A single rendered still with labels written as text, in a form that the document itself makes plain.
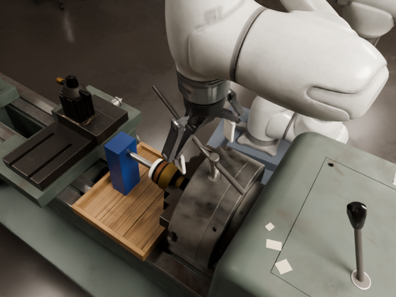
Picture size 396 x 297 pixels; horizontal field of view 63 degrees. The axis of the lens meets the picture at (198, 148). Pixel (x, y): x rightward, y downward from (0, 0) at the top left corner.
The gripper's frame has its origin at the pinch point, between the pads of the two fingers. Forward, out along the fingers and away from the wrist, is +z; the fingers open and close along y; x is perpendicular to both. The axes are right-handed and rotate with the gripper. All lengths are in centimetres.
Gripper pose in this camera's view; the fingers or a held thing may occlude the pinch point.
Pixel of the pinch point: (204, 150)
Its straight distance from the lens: 72.2
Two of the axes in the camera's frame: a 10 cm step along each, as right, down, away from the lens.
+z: 0.3, 5.4, 8.4
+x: 6.0, 6.6, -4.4
